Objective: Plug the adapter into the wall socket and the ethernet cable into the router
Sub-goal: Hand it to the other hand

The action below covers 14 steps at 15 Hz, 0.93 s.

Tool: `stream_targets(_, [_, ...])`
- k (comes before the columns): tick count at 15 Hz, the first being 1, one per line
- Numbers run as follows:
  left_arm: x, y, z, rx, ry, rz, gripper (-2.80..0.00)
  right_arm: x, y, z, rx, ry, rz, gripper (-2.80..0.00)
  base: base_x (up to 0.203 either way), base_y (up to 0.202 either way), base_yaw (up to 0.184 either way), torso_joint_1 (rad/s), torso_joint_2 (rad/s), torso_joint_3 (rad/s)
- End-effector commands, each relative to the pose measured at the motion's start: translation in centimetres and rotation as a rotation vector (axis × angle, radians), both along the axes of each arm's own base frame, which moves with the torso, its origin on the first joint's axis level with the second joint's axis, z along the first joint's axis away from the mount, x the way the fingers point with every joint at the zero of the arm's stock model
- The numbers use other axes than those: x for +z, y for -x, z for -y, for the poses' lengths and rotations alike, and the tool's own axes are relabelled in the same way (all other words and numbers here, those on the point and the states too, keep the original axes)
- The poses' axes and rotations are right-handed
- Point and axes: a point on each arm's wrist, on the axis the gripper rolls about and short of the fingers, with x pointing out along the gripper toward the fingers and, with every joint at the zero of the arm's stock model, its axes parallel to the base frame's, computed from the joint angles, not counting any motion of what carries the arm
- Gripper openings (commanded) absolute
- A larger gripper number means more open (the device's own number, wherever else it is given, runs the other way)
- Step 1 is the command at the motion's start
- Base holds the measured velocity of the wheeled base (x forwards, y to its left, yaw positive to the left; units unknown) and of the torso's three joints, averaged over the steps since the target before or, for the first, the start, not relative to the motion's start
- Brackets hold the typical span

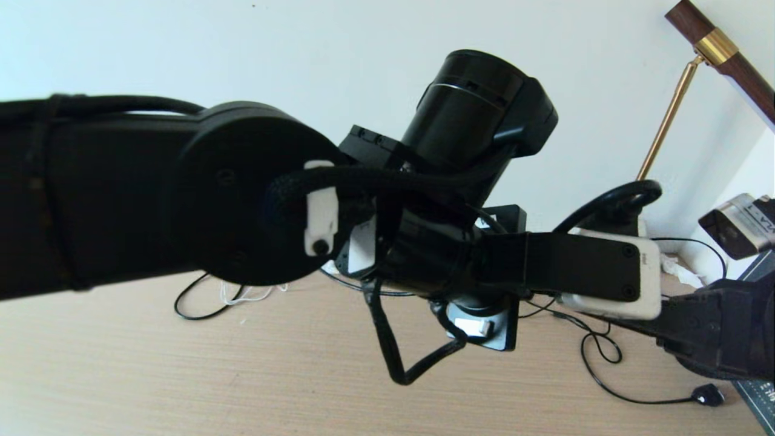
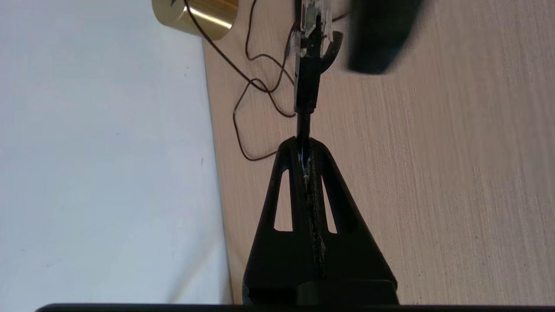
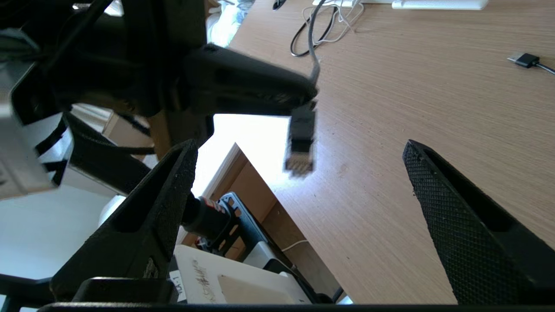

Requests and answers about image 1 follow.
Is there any thin white adapter cable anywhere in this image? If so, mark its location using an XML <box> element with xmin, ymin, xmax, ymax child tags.
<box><xmin>221</xmin><ymin>282</ymin><xmax>288</xmax><ymax>305</ymax></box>

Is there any black ethernet cable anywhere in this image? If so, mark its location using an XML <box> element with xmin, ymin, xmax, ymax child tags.
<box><xmin>174</xmin><ymin>266</ymin><xmax>418</xmax><ymax>320</ymax></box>

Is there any crumpled white tissue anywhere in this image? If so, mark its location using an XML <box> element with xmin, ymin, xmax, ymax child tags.
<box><xmin>660</xmin><ymin>254</ymin><xmax>703</xmax><ymax>288</ymax></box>

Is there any dark monitor screen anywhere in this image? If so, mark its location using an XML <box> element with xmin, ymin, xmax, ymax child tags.
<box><xmin>733</xmin><ymin>251</ymin><xmax>775</xmax><ymax>434</ymax></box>

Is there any brass desk lamp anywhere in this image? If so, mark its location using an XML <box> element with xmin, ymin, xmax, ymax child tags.
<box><xmin>637</xmin><ymin>0</ymin><xmax>775</xmax><ymax>180</ymax></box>

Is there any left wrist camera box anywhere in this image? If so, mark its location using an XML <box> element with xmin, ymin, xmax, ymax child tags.
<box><xmin>557</xmin><ymin>227</ymin><xmax>662</xmax><ymax>320</ymax></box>

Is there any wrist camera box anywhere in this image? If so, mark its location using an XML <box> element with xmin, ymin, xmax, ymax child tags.
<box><xmin>557</xmin><ymin>227</ymin><xmax>662</xmax><ymax>320</ymax></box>
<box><xmin>699</xmin><ymin>194</ymin><xmax>775</xmax><ymax>261</ymax></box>

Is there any black usb cable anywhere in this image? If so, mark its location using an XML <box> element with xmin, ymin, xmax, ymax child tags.
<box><xmin>519</xmin><ymin>297</ymin><xmax>613</xmax><ymax>338</ymax></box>

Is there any black lamp power cable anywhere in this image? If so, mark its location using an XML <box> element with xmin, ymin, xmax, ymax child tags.
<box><xmin>581</xmin><ymin>237</ymin><xmax>727</xmax><ymax>406</ymax></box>

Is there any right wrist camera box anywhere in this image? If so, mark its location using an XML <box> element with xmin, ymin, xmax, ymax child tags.
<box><xmin>699</xmin><ymin>194</ymin><xmax>775</xmax><ymax>261</ymax></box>

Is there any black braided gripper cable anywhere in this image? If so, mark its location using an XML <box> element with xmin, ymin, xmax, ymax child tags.
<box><xmin>363</xmin><ymin>276</ymin><xmax>467</xmax><ymax>386</ymax></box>

